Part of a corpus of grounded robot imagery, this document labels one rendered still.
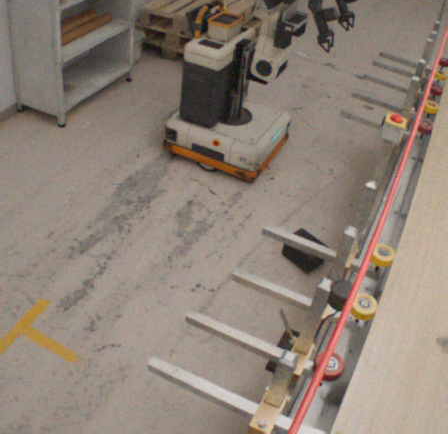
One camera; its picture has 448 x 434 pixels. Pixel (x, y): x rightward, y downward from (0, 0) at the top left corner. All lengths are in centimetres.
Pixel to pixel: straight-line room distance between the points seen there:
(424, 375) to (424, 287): 34
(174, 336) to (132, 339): 20
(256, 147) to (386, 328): 194
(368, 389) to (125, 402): 122
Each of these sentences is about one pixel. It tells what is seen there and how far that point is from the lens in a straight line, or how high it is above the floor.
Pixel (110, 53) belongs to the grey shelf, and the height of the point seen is 20.
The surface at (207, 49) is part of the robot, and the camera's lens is 316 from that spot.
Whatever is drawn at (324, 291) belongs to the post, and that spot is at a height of 112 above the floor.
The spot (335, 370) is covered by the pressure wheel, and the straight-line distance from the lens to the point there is 143.
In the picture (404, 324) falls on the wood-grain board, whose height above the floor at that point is 90.
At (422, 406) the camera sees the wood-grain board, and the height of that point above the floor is 90.
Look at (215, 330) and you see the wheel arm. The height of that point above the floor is 86.
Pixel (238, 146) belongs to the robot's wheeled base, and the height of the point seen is 27.
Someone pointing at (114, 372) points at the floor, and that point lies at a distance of 243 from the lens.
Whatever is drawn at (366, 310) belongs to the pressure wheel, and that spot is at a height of 91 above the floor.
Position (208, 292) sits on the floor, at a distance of 273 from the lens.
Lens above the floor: 205
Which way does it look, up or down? 40 degrees down
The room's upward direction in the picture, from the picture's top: 8 degrees clockwise
